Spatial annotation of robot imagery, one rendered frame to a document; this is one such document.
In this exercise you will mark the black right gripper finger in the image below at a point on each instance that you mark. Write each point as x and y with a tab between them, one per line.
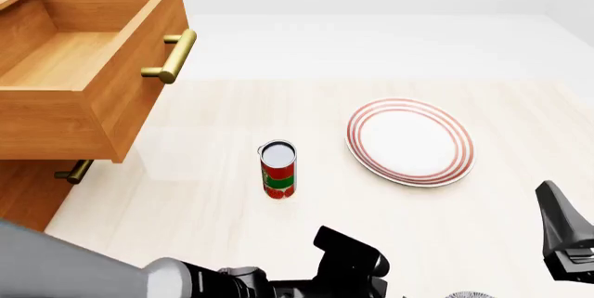
559	218

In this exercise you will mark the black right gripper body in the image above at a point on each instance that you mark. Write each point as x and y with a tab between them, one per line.
573	266

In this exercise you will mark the grey and black left robot arm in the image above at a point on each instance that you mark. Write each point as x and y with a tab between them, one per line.
51	263

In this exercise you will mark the black patterned bowl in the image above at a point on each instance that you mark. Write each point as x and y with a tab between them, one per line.
469	295

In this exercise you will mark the wooden drawer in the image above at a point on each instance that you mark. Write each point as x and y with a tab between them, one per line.
28	188
55	124

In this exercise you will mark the white plate with red rings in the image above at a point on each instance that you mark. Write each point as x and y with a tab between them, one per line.
408	141

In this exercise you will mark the red and green tin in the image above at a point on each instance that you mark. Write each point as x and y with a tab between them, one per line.
277	176

